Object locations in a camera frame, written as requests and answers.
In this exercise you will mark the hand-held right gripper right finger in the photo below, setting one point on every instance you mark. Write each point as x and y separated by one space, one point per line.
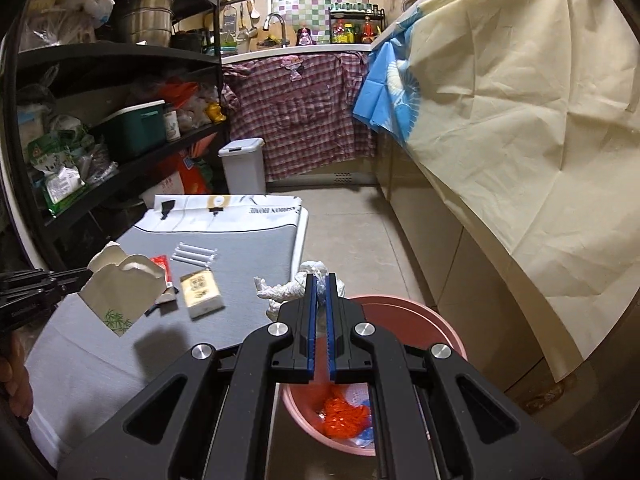
330 340

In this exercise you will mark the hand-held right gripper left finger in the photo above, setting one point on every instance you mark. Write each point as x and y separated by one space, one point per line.
311 330

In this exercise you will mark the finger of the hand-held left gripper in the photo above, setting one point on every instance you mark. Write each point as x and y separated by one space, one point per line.
60 291
70 276

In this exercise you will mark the white tissue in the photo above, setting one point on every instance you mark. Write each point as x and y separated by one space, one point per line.
280 290

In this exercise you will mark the paper takeout box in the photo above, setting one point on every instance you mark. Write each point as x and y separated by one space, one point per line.
120 300

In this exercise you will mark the red plastic bag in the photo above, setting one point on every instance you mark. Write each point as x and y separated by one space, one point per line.
345 417

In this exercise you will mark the pink plastic bucket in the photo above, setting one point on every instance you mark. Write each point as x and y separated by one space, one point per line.
425 320

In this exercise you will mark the person's left hand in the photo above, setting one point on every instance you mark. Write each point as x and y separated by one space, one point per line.
15 375

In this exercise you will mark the green snack packet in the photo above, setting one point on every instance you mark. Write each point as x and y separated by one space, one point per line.
62 185

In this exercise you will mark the small red packet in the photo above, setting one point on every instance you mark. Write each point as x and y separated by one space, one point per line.
161 266

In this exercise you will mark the grey mat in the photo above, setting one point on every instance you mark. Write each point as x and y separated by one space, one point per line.
240 260

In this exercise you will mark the small cream carton box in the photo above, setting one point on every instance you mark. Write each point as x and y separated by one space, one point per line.
200 292

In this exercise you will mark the pack of white straws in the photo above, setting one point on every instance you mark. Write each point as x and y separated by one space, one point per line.
195 255

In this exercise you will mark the white printed sheet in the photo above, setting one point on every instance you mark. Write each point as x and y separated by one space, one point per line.
260 210

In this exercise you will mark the beige kitchen cabinet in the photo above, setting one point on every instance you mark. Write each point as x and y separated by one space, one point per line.
475 285

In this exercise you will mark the green cooler box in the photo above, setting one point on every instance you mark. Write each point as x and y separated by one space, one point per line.
132 130

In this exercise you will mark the orange sack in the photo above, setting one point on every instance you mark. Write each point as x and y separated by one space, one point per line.
195 175

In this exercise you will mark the white pedal bin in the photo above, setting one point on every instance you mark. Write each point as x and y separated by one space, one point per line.
242 170

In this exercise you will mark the white jar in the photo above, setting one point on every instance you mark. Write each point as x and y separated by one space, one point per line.
172 125

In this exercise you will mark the plaid cloth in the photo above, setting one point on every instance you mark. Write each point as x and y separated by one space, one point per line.
300 120

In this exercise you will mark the red bag on shelf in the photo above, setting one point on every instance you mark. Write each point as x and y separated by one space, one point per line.
177 92

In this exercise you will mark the black shelf rack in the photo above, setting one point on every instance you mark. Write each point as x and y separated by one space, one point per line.
125 52

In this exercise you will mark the blue printed cloth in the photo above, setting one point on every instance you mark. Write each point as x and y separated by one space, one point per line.
385 95

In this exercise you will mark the steel pot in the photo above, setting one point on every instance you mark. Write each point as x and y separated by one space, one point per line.
145 20

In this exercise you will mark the cream cloth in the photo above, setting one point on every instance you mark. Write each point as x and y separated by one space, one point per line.
525 135

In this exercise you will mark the kitchen faucet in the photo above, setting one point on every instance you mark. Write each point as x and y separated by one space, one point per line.
285 35

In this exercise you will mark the spice rack with bottles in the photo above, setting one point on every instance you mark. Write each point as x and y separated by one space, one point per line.
350 30

